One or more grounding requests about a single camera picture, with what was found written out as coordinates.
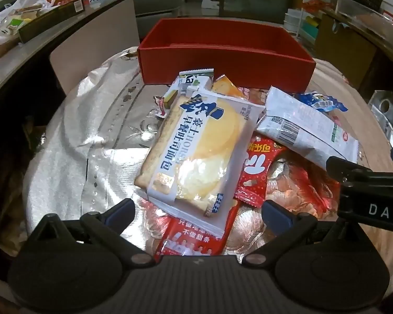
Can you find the white silver snack packet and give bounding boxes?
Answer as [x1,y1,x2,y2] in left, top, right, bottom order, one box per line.
[256,87,359,169]

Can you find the red spicy strip packet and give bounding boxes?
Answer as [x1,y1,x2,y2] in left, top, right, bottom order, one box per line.
[155,200,240,261]

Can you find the blue small snack packet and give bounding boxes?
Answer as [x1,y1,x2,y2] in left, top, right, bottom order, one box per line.
[294,91,348,113]

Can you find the red cola gummy packet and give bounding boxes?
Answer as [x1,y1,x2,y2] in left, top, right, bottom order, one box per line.
[234,133,287,208]

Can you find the toast bread packet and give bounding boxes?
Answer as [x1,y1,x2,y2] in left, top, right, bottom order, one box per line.
[134,89,265,237]

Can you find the orange snack packet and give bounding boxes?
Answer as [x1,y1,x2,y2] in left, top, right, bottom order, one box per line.
[211,75,245,99]

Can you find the green white wafer packet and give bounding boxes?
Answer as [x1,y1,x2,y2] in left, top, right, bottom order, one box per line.
[161,68,214,110]

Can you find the blue red large snack bag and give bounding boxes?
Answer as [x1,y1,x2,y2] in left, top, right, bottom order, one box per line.
[224,112,340,257]

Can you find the floral satin tablecloth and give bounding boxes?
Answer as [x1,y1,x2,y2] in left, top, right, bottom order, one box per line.
[23,47,393,274]

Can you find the wooden cabinet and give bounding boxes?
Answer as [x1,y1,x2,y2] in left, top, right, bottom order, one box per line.
[314,10,393,99]

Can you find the red cardboard box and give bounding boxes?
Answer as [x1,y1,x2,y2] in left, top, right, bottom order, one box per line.
[138,18,316,93]

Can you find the grey curved coffee table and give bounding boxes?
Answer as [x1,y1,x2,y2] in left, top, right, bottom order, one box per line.
[0,0,140,94]

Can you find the dark green box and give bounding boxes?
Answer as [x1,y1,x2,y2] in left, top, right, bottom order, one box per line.
[18,0,85,43]

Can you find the grey sofa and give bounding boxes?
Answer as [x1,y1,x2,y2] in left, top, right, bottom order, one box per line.
[133,0,183,40]

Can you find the white plastic bag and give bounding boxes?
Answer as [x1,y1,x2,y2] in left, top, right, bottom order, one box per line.
[0,0,56,46]

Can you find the white wire shelf rack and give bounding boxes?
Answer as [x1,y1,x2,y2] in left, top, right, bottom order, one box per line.
[282,0,393,45]

